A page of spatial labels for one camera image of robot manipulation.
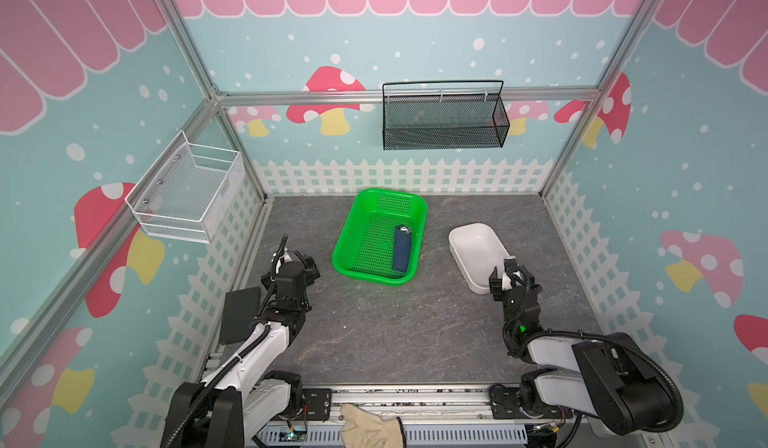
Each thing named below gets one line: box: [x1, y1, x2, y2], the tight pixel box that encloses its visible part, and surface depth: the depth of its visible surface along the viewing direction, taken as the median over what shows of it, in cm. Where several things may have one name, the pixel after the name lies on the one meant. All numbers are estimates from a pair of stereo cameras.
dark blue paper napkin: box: [394, 225, 413, 273], surface depth 105 cm
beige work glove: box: [340, 404, 406, 448], surface depth 72 cm
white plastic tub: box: [448, 222, 510, 294], surface depth 105 cm
